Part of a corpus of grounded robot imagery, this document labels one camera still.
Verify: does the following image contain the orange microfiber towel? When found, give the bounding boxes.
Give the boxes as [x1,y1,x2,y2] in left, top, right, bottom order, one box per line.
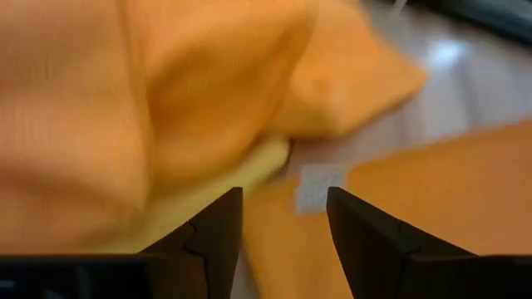
[0,0,429,255]
[243,120,532,299]

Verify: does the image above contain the yellow microfiber towel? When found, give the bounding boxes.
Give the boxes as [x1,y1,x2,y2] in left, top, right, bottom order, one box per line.
[103,136,292,255]

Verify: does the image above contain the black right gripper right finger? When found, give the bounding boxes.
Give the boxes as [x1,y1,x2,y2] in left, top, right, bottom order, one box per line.
[325,186,475,299]

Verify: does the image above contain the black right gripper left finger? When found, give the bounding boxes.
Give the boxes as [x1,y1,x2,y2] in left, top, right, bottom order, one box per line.
[140,186,244,299]

